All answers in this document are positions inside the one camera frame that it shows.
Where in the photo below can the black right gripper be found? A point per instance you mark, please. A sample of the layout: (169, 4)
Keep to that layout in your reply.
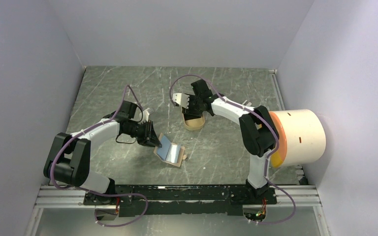
(189, 110)

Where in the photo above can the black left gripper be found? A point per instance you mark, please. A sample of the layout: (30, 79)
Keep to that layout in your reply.
(149, 137)

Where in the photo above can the beige leather card holder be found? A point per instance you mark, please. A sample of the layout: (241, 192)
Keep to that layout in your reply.
(169, 152)

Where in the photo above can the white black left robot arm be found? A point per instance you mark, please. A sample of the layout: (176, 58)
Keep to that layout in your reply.
(69, 158)

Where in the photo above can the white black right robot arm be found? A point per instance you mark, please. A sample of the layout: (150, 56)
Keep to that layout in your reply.
(258, 131)

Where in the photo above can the beige oval plastic tray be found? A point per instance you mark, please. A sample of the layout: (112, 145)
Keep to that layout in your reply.
(193, 123)

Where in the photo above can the white plastic clip device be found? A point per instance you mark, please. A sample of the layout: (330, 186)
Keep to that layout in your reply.
(246, 103)

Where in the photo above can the cream cylinder with orange face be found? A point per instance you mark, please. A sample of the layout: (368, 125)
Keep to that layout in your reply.
(302, 139)

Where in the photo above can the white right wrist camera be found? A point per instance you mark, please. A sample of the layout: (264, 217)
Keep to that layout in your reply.
(181, 99)

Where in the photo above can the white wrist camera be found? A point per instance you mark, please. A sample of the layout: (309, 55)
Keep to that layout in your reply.
(145, 115)
(181, 99)

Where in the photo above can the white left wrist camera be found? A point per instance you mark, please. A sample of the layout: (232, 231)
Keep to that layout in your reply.
(145, 115)

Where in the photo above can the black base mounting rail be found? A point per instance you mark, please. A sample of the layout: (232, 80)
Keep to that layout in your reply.
(231, 199)

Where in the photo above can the aluminium frame rail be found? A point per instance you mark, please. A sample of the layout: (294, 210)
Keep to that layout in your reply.
(50, 197)

